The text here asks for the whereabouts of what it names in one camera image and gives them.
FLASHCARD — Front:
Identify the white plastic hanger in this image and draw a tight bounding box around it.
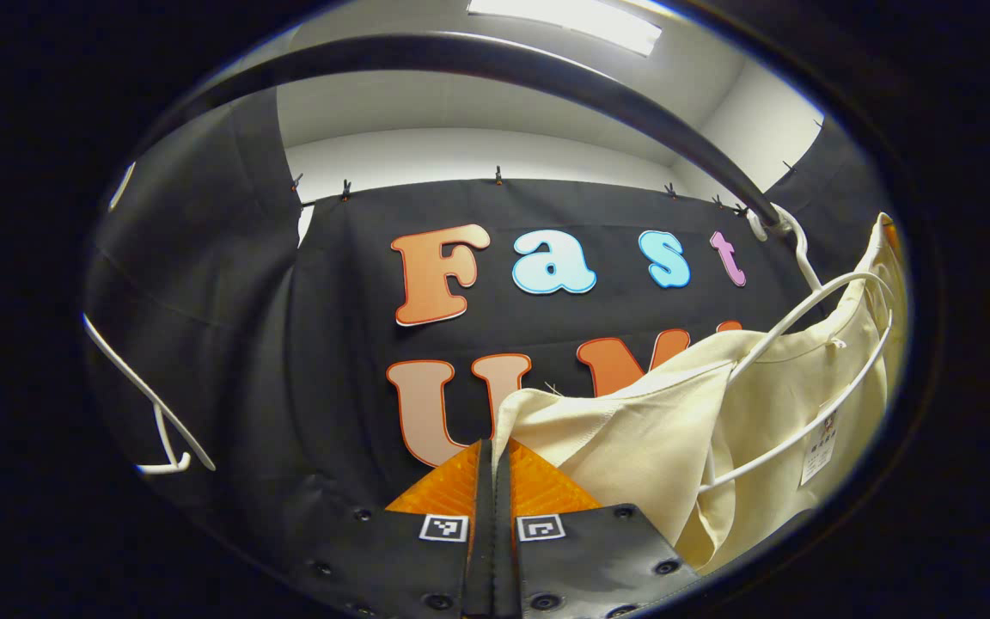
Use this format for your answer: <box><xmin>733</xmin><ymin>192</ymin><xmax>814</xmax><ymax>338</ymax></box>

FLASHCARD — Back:
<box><xmin>82</xmin><ymin>162</ymin><xmax>217</xmax><ymax>475</ymax></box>

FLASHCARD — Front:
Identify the white hanger with crossbar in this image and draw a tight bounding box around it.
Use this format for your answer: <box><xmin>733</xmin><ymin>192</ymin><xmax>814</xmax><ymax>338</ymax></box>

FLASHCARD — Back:
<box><xmin>697</xmin><ymin>205</ymin><xmax>895</xmax><ymax>495</ymax></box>

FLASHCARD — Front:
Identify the row of black clips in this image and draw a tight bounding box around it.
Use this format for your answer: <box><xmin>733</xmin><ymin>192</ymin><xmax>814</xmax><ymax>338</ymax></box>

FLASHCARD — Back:
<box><xmin>289</xmin><ymin>162</ymin><xmax>801</xmax><ymax>216</ymax></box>

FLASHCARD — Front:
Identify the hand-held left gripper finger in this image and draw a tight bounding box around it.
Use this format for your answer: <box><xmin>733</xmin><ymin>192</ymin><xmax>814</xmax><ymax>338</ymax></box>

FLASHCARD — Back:
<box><xmin>284</xmin><ymin>438</ymin><xmax>496</xmax><ymax>619</ymax></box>
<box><xmin>495</xmin><ymin>438</ymin><xmax>706</xmax><ymax>619</ymax></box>

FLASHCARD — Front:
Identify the black clothes rack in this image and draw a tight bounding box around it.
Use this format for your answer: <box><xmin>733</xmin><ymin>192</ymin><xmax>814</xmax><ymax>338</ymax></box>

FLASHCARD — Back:
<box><xmin>130</xmin><ymin>33</ymin><xmax>784</xmax><ymax>229</ymax></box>

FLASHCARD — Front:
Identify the ceiling light panel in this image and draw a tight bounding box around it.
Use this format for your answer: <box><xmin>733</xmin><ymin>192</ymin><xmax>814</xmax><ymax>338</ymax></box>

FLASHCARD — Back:
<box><xmin>467</xmin><ymin>0</ymin><xmax>663</xmax><ymax>57</ymax></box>

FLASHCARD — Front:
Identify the cream collared shirt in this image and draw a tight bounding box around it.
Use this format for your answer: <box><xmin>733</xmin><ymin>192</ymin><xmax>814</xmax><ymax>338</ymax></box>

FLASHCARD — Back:
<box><xmin>492</xmin><ymin>213</ymin><xmax>908</xmax><ymax>575</ymax></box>

